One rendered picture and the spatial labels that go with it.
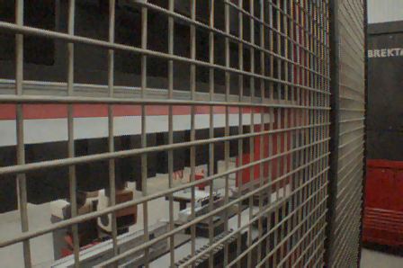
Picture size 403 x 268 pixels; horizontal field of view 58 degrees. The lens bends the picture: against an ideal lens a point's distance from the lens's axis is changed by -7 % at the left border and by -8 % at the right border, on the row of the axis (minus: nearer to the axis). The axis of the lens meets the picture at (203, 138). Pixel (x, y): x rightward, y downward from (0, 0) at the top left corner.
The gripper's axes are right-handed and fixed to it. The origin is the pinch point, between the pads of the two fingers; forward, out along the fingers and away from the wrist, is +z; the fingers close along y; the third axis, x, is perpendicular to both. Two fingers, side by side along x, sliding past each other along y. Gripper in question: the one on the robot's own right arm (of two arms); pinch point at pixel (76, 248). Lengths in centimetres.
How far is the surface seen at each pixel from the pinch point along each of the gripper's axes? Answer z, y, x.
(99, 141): -39, 60, -22
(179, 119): -46, 55, 23
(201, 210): -6, 41, 44
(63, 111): -47, 64, -36
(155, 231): -4.6, 46.2, 7.1
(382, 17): -270, 50, 775
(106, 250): -4, 50, -20
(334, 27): -43, 138, -32
